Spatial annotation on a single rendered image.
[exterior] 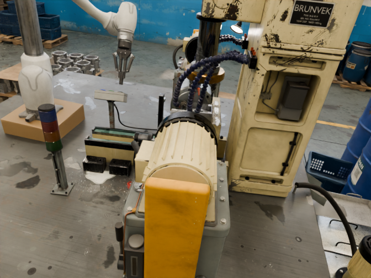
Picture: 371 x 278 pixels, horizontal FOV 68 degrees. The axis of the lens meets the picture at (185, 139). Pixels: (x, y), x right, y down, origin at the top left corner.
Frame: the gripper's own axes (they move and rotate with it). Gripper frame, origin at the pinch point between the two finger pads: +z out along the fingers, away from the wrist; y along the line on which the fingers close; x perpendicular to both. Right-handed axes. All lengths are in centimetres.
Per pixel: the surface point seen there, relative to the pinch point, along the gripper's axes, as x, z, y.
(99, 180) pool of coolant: -29, 53, 2
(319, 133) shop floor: 206, 20, 213
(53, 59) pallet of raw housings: 218, -36, -152
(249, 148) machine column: -37, 28, 69
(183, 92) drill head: -5.7, 4.5, 36.3
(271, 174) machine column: -33, 39, 82
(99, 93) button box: -3.4, 10.1, -10.9
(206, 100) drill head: -5, 7, 49
